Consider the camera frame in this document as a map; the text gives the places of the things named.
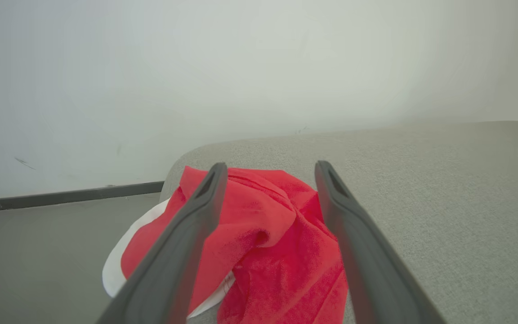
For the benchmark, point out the black wall baseboard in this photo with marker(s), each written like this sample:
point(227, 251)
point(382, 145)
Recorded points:
point(61, 197)

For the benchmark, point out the grey fabric sofa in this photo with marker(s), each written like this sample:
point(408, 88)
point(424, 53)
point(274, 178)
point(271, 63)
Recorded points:
point(443, 189)

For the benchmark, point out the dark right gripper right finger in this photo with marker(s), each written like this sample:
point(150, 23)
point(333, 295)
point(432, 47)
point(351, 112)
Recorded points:
point(371, 270)

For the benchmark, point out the red shorts white panels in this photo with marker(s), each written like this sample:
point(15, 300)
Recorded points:
point(277, 252)

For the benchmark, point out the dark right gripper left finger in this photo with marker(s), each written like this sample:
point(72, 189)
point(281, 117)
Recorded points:
point(173, 252)

